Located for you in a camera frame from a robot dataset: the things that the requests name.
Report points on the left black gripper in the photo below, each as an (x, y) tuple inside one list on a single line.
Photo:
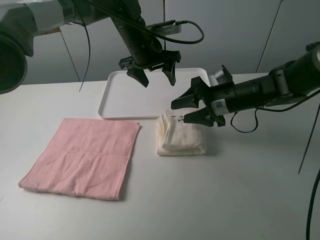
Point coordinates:
[(136, 64)]

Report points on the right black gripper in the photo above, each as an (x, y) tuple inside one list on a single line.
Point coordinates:
[(214, 99)]

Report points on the cream white towel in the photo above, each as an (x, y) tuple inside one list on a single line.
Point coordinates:
[(174, 137)]

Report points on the pink towel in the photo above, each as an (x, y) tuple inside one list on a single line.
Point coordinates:
[(85, 158)]

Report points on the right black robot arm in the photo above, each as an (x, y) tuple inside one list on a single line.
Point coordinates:
[(291, 83)]

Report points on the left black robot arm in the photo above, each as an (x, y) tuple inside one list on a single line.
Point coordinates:
[(22, 21)]

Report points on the white rectangular plastic tray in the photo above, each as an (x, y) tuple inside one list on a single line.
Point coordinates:
[(125, 98)]

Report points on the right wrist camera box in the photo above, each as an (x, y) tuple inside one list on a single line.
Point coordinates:
[(222, 76)]

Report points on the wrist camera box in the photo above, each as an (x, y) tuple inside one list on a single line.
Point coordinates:
[(166, 28), (222, 76)]

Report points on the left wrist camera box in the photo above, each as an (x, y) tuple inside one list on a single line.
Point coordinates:
[(166, 28)]

